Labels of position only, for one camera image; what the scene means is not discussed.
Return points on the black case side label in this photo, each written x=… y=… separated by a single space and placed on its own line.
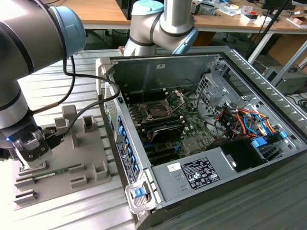
x=124 y=158

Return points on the metal locking lever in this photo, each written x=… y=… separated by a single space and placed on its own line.
x=143 y=98

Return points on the cluttered wooden desk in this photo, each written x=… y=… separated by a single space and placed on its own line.
x=223 y=21

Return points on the grey computer tower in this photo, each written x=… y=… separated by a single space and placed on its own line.
x=292 y=81

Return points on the grey desk device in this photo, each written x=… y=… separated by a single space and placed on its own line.
x=207 y=9

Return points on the green motherboard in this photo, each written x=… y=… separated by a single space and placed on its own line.
x=192 y=124

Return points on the silver chipset heatsink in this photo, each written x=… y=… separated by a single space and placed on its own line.
x=192 y=145

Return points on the grey parts rack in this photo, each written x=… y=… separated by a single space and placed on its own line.
x=60 y=153

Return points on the white barcode sticker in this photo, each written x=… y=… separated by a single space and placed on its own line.
x=160 y=66

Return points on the open PC case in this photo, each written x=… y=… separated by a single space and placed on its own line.
x=134 y=74

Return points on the green RAM stick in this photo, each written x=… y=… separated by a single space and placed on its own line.
x=52 y=173

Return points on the black graphics card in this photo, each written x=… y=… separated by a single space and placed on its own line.
x=168 y=133

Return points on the grey power supply unit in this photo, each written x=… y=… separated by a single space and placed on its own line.
x=168 y=182

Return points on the small blue clip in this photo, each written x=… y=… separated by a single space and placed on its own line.
x=282 y=134

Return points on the small white sticker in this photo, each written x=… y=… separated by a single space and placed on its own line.
x=173 y=167

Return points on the black slanted pole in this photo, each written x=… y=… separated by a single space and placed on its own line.
x=266 y=31

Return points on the black expansion slot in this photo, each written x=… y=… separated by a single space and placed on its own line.
x=160 y=151
x=164 y=158

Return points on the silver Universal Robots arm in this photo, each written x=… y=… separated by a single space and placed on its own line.
x=28 y=43

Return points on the black RAM slot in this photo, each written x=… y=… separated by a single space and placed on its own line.
x=163 y=125
x=160 y=119

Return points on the long wooden desk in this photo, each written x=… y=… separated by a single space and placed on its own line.
x=103 y=12

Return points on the small cardboard box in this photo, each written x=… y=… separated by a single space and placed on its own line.
x=297 y=21

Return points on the blue case latch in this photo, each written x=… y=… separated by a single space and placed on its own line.
x=138 y=192

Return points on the white papers pile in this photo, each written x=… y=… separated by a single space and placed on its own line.
x=227 y=10

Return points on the metal drive cage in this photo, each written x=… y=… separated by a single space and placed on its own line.
x=211 y=95

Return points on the black rating label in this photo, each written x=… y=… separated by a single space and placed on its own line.
x=200 y=173

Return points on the blue disk carrier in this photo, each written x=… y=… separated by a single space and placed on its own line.
x=258 y=143

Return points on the CPU socket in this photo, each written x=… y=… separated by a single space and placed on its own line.
x=156 y=110

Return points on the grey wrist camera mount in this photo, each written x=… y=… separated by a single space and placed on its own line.
x=36 y=148

